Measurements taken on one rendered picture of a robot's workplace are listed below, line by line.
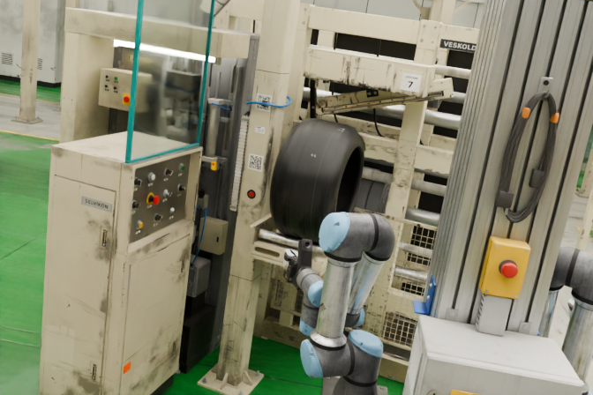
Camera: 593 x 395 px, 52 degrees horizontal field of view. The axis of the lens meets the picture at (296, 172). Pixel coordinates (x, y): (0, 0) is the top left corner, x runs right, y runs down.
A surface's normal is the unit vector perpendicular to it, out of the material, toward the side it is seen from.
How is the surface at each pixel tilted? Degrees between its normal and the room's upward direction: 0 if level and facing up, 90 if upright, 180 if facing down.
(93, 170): 90
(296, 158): 60
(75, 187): 90
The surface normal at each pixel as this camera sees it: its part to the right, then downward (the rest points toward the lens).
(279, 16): -0.35, 0.17
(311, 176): -0.30, -0.11
